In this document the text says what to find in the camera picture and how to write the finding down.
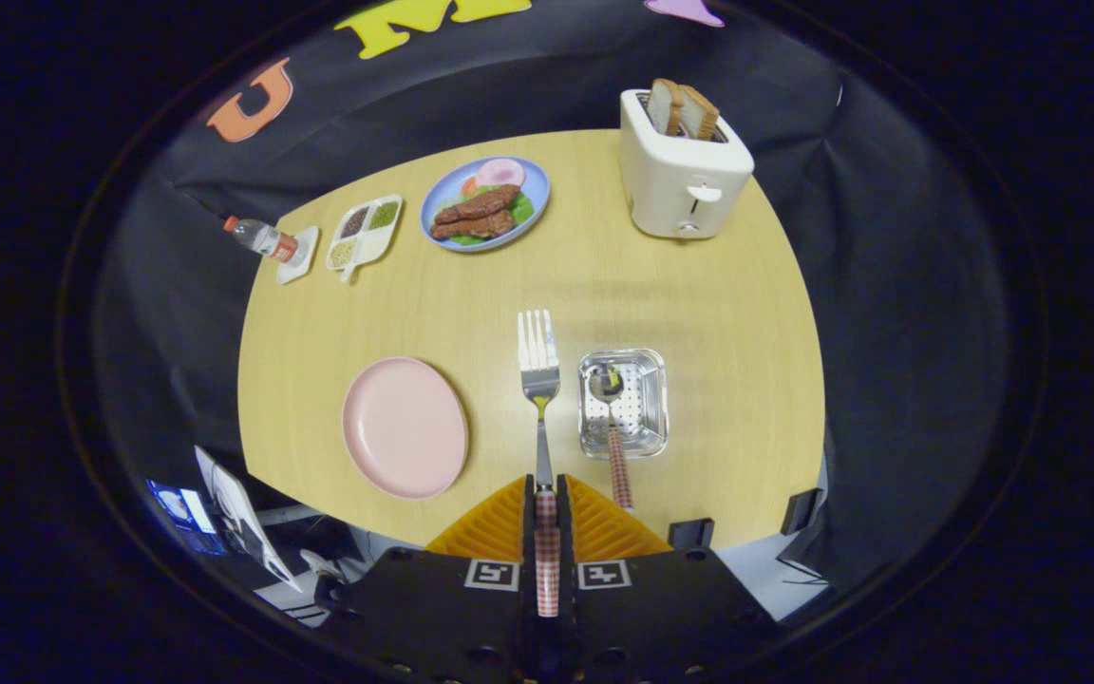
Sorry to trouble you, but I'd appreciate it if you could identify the white board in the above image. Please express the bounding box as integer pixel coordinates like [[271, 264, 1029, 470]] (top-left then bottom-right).
[[194, 446, 303, 592]]

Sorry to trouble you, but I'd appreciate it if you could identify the brown bacon strip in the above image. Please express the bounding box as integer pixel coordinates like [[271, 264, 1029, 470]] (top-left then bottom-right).
[[430, 210, 517, 240], [433, 184, 521, 226]]

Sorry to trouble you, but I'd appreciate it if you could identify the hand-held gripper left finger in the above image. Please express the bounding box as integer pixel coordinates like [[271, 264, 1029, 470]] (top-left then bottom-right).
[[317, 475, 538, 684]]

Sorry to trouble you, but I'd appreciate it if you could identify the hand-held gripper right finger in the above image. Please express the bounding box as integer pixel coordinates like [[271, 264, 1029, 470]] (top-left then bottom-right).
[[558, 473, 782, 684]]

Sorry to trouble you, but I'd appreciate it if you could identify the perforated metal basket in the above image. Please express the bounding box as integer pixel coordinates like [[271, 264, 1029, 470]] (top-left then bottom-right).
[[577, 349, 670, 461]]

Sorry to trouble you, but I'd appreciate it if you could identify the black backdrop cloth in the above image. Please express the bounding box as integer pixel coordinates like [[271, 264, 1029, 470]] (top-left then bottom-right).
[[96, 0, 1013, 618]]

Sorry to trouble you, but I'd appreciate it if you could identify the white divided seasoning tray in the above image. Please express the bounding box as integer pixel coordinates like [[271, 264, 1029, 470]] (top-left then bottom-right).
[[326, 195, 404, 284]]

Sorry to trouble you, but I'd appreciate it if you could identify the small white square dish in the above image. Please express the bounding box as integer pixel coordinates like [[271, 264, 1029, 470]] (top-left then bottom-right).
[[276, 225, 321, 286]]

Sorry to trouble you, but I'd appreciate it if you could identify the blue plate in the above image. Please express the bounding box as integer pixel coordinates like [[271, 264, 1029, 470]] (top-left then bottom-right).
[[420, 156, 551, 253]]

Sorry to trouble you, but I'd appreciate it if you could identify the computer monitor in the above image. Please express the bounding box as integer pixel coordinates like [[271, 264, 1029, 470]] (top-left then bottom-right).
[[146, 479, 227, 558]]

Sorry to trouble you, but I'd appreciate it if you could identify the fork with checked handle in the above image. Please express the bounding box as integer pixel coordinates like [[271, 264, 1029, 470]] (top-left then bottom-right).
[[518, 309, 563, 618]]

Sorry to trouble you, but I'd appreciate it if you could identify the white toaster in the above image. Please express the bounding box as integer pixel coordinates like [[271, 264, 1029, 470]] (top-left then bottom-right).
[[619, 88, 756, 239]]

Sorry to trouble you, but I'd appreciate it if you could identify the spoon with checked handle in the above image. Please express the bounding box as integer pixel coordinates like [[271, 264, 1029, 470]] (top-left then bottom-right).
[[588, 365, 634, 511]]

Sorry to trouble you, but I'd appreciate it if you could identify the toast slice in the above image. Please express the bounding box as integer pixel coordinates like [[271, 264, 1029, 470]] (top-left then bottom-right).
[[678, 85, 721, 142], [647, 78, 687, 136]]

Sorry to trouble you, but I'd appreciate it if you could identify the pink ham slice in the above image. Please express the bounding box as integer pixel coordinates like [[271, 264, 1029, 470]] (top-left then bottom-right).
[[475, 158, 527, 189]]

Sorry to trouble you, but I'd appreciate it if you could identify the pink plate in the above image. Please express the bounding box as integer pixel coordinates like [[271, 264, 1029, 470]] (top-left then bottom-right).
[[342, 357, 470, 501]]

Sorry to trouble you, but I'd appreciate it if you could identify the clear bottle with red cap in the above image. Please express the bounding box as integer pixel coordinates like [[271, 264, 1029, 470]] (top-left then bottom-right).
[[223, 216, 300, 263]]

